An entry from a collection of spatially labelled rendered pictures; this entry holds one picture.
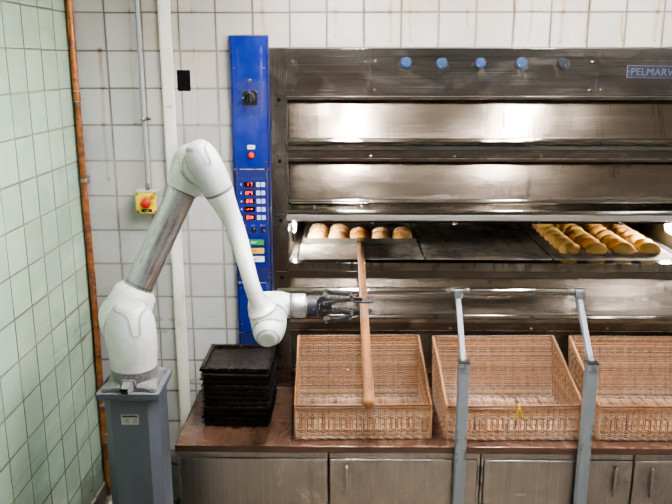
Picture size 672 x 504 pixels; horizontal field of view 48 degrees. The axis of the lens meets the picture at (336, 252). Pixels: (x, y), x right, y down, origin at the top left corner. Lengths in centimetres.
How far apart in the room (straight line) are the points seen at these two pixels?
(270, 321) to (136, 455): 63
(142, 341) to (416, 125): 148
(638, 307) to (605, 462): 76
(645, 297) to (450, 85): 129
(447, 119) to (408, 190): 34
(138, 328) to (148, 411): 28
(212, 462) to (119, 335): 83
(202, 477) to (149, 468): 53
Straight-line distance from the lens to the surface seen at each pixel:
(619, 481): 335
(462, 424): 302
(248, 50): 326
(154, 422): 266
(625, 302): 365
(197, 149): 255
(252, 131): 327
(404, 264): 339
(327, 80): 328
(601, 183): 349
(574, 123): 342
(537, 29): 336
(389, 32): 327
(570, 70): 341
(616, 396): 368
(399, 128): 328
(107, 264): 355
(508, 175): 339
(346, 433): 312
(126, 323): 255
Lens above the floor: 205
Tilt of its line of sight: 14 degrees down
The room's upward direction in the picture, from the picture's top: straight up
